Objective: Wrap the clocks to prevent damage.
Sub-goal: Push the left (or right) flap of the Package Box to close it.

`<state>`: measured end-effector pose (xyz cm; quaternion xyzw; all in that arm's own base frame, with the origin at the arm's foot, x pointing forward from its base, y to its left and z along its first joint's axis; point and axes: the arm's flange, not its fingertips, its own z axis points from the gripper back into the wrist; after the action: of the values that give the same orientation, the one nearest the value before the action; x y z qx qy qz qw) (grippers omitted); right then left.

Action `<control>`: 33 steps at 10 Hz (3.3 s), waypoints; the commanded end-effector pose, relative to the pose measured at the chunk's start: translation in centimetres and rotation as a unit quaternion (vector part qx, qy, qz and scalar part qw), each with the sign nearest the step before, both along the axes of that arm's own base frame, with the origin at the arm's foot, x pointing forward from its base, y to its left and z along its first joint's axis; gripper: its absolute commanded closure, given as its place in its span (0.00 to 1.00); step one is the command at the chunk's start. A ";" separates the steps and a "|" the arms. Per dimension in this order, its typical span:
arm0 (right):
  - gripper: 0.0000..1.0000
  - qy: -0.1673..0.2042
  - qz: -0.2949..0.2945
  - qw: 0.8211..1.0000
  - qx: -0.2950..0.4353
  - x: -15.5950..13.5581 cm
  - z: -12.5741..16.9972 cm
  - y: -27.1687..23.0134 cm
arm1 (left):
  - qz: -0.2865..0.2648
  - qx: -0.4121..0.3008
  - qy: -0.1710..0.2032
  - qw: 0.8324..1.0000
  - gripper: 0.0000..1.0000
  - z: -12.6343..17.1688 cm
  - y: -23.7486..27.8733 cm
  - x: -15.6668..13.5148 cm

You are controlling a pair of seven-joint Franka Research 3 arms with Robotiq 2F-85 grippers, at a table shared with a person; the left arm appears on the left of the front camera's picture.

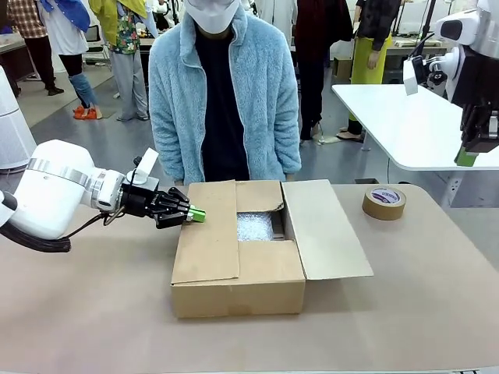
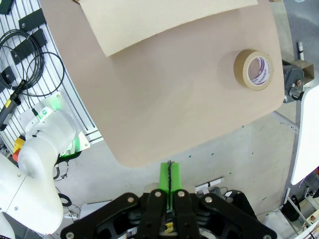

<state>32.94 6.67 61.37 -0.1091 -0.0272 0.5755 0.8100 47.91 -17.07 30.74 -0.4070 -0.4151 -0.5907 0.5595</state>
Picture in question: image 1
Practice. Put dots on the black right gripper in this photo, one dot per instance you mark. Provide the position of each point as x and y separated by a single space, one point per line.
479 82

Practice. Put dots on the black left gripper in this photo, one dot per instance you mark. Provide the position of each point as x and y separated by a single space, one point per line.
138 200

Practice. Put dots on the brown cardboard box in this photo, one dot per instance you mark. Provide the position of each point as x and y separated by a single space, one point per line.
234 296

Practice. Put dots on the person's left forearm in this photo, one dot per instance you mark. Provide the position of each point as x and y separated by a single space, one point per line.
288 152

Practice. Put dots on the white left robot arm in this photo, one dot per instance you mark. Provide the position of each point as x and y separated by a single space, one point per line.
54 187

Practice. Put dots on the person's right forearm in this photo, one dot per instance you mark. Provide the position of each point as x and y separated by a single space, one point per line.
163 156

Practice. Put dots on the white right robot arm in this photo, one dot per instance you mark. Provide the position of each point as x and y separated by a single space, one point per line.
468 27

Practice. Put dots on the clear bubble wrap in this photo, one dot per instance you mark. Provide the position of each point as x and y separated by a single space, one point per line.
253 226

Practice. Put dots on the white side table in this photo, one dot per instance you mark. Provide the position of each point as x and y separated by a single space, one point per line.
409 128

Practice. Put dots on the person in blue fleece jacket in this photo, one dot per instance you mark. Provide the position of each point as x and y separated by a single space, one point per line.
171 97

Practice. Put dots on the black tripod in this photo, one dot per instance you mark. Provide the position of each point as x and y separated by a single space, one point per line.
430 15

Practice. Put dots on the orange shoe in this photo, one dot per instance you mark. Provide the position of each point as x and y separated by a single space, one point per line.
79 113
92 113

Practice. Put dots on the black flat floor plate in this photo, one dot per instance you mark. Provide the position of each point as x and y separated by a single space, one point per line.
366 181

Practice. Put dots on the brown packing tape roll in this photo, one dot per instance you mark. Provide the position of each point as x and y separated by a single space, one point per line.
384 212

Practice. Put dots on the mannequin in yellow jacket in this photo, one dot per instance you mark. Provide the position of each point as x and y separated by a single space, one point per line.
128 78

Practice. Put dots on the small cardboard box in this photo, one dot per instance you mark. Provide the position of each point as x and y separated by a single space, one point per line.
343 70

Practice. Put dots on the person in dark red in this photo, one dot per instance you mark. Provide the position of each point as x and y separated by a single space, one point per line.
316 46

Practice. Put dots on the black office chair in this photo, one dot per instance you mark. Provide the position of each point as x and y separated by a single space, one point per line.
93 35

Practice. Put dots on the person with blue scarf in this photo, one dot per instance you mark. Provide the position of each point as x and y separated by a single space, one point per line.
66 35

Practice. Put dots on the person in plaid shirt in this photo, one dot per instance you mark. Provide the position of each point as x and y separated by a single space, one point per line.
35 39

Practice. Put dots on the wooden desk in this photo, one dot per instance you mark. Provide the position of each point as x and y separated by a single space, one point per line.
9 44

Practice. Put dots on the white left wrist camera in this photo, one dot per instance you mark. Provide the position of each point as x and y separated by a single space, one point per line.
146 165

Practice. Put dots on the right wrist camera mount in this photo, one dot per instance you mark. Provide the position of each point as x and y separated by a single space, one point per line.
419 70

